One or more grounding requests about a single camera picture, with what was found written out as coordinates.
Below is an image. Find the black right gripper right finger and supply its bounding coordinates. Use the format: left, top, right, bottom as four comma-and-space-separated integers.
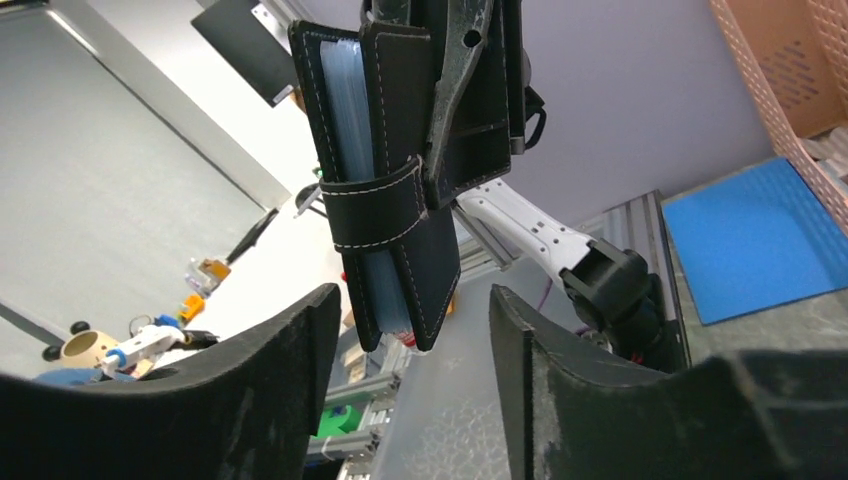
489, 285, 847, 479

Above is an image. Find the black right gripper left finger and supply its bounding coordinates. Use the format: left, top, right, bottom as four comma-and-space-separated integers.
1, 283, 341, 479

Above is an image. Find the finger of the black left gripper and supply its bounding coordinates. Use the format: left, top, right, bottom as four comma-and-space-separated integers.
437, 1, 511, 202
423, 0, 493, 199

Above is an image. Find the black leather card holder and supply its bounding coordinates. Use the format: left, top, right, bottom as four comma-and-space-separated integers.
288, 20, 461, 352

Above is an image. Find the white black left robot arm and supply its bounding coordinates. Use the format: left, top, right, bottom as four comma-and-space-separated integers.
408, 1, 687, 373

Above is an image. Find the green block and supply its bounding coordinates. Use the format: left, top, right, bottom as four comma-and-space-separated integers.
314, 405, 362, 438

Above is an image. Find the white blue toy gun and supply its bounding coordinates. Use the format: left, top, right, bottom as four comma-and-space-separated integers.
99, 325, 219, 378

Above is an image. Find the beige panda cup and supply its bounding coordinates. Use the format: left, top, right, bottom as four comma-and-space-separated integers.
41, 321, 119, 369

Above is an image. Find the black flat panel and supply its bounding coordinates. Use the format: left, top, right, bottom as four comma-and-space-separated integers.
191, 0, 298, 107

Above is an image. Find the orange mesh file organizer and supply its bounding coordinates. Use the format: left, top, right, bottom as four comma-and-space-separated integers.
709, 0, 847, 230

